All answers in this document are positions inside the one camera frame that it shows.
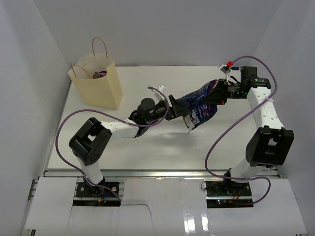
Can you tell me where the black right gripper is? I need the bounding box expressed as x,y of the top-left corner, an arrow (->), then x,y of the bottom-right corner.
201,79 -> 246,105

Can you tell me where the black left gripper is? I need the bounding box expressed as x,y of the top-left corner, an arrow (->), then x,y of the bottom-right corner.
146,95 -> 191,124

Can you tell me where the large dark blue candy bag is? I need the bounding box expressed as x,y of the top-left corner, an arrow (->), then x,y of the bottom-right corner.
176,80 -> 218,132

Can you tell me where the purple Fox's berries bag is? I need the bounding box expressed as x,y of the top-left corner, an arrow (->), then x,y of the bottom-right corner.
93,71 -> 107,79

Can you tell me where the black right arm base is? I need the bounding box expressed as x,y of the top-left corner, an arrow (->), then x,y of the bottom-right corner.
200,179 -> 253,208

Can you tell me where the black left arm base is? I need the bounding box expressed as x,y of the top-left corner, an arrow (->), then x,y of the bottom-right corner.
73,181 -> 121,207

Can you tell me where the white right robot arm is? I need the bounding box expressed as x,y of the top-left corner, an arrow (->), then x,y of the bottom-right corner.
201,69 -> 294,196

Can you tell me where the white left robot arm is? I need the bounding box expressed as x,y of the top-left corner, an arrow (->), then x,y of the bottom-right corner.
69,95 -> 191,196

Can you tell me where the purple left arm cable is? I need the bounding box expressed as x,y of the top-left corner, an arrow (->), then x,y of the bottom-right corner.
56,86 -> 170,202

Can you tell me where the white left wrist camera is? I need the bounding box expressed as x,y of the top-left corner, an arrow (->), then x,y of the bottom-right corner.
147,84 -> 166,101

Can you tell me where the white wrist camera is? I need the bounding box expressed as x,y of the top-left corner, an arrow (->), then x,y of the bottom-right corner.
219,61 -> 233,82
147,84 -> 166,101

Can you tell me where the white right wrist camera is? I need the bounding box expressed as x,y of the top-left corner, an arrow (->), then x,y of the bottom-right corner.
219,61 -> 233,82

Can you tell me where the cream paper bag with handles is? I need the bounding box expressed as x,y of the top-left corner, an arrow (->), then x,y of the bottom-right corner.
68,37 -> 123,110

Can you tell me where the aluminium front rail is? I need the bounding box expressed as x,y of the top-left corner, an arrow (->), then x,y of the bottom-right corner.
44,169 -> 279,178

